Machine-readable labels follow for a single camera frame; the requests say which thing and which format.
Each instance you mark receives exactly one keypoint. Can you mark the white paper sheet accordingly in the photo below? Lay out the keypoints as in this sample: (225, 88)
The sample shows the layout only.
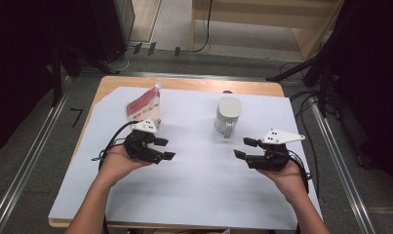
(190, 182)

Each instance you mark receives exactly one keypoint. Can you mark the white lidded container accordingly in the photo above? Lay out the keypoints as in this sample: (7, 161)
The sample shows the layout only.
(228, 113)

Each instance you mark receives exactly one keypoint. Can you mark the black stand legs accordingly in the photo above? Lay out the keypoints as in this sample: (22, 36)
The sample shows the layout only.
(301, 66)

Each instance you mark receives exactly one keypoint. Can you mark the person's right hand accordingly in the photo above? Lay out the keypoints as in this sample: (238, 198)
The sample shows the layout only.
(291, 183)

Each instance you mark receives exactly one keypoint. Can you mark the red and white pouch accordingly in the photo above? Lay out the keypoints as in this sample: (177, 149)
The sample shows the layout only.
(143, 105)

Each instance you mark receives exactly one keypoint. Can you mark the black cabinet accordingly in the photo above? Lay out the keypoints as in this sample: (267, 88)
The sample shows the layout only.
(99, 29)

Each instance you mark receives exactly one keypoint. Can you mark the light wooden furniture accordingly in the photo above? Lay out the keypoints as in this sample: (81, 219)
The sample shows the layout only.
(265, 19)

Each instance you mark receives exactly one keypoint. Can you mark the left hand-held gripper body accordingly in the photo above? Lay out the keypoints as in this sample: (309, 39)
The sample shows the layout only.
(140, 146)

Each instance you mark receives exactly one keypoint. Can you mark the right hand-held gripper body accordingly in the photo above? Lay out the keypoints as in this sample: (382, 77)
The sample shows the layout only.
(273, 159)

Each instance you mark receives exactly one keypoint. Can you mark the person's left hand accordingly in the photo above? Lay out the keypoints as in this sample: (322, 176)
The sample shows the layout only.
(117, 165)

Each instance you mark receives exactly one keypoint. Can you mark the metal floor rail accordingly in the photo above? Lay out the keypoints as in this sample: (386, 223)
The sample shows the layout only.
(345, 175)
(25, 169)

